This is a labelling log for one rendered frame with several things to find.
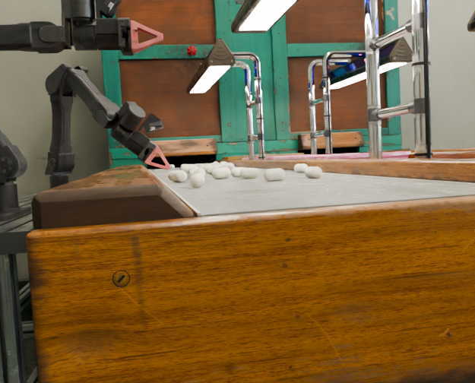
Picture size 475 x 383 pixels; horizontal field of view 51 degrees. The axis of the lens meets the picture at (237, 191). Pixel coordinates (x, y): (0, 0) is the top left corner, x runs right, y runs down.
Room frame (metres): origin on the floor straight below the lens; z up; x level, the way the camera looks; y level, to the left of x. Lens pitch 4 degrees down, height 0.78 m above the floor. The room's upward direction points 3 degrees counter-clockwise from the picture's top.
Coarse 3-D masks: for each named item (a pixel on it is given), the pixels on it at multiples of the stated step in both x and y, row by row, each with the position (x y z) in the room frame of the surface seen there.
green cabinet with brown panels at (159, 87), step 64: (128, 0) 2.16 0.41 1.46; (192, 0) 2.21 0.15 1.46; (320, 0) 2.33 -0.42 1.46; (384, 0) 2.37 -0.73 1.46; (128, 64) 2.16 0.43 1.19; (192, 64) 2.21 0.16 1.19; (192, 128) 2.21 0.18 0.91; (256, 128) 2.26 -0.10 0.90; (320, 128) 2.32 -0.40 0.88; (384, 128) 2.37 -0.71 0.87
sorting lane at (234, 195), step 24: (192, 192) 0.62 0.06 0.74; (216, 192) 0.60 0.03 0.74; (240, 192) 0.58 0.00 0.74; (264, 192) 0.56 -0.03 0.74; (288, 192) 0.54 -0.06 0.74; (312, 192) 0.52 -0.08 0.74; (336, 192) 0.51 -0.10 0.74; (360, 192) 0.49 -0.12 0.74; (384, 192) 0.48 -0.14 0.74; (408, 192) 0.46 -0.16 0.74; (432, 192) 0.45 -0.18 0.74; (456, 192) 0.44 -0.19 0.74
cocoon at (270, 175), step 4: (264, 172) 0.77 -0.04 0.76; (268, 172) 0.76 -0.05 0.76; (272, 172) 0.76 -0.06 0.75; (276, 172) 0.76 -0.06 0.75; (280, 172) 0.76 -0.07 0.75; (284, 172) 0.77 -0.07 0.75; (264, 176) 0.76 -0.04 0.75; (268, 176) 0.76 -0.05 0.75; (272, 176) 0.76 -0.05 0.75; (276, 176) 0.76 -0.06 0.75; (280, 176) 0.76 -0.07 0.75; (284, 176) 0.77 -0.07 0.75; (268, 180) 0.76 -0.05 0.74; (272, 180) 0.76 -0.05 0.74; (276, 180) 0.77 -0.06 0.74; (280, 180) 0.77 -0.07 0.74
